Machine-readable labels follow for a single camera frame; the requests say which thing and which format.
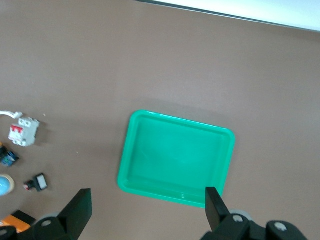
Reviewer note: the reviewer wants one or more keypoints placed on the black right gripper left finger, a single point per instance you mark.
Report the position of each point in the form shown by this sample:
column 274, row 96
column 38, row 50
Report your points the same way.
column 75, row 215

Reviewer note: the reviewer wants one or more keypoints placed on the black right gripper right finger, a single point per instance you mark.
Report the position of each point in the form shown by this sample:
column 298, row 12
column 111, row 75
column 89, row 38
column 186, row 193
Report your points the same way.
column 217, row 215

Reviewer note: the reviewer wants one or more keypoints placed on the white circuit breaker red switch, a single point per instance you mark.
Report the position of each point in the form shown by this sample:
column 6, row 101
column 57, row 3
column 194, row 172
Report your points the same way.
column 23, row 132

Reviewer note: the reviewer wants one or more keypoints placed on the orange button box black base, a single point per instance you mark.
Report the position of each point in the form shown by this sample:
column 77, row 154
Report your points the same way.
column 17, row 222

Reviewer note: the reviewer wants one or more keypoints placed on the green plastic tray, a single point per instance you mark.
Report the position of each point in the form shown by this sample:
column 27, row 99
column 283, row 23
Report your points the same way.
column 175, row 160

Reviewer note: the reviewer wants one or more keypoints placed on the blue dome indicator light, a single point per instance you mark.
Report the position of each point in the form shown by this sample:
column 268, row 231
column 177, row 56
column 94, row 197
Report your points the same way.
column 5, row 185

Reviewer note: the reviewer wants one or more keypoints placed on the small white curved clamp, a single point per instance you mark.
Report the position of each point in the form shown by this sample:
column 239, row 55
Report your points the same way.
column 10, row 114

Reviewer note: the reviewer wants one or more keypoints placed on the small black rocker switch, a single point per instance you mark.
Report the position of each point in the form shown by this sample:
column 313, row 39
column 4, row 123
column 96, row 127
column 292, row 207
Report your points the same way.
column 38, row 182

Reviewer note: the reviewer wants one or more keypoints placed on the orange head black button switch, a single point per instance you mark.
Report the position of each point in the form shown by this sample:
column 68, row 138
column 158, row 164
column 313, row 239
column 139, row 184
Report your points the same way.
column 8, row 156

